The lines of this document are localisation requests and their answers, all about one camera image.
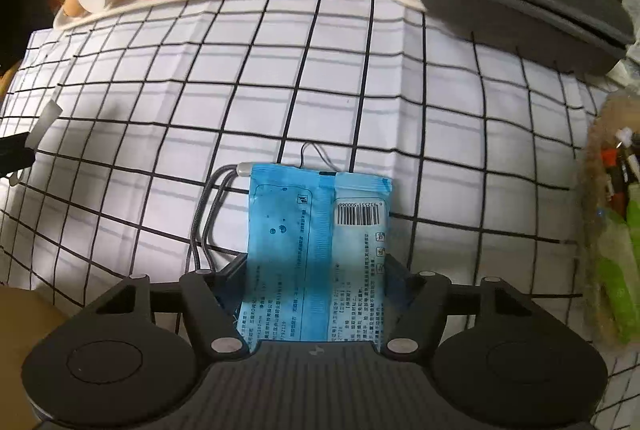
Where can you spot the brown egg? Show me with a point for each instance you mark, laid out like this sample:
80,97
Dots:
72,7

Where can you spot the grey paper strip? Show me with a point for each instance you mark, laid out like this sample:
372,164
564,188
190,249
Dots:
45,122

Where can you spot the small red white toy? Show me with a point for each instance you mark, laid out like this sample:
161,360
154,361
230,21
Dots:
612,157

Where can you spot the black white checked tablecloth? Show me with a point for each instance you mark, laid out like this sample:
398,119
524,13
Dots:
150,109

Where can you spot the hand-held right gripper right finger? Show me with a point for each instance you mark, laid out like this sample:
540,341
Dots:
425,305

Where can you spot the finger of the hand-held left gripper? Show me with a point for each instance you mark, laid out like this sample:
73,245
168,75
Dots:
15,157

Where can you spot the blue wet wipes packet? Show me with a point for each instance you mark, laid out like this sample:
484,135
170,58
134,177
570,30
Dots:
300,235

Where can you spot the green tissue packet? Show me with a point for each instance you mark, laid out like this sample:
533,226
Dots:
620,300
617,235

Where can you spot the woven straw basket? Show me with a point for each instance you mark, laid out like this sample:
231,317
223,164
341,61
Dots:
590,169

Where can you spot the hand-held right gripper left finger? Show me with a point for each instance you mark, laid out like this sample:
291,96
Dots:
200,300

